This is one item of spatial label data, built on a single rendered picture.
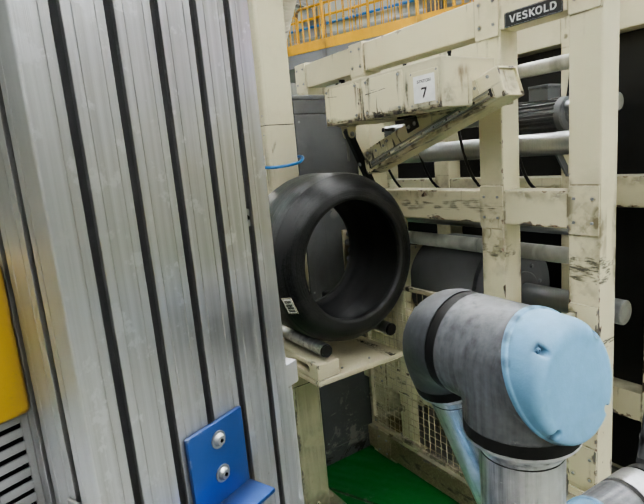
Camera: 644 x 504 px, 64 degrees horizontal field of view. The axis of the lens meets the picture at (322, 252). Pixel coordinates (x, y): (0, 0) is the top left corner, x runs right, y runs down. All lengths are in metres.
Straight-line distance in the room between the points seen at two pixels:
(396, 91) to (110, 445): 1.46
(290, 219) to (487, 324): 1.11
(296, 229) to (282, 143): 0.50
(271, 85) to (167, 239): 1.53
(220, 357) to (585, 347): 0.35
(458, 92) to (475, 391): 1.23
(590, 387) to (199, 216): 0.40
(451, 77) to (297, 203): 0.59
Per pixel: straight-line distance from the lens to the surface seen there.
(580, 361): 0.53
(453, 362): 0.55
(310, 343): 1.75
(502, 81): 1.65
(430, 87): 1.63
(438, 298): 0.59
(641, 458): 0.89
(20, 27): 0.43
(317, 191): 1.62
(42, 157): 0.42
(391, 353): 1.91
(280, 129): 1.97
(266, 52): 1.99
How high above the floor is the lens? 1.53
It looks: 11 degrees down
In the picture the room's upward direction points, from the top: 5 degrees counter-clockwise
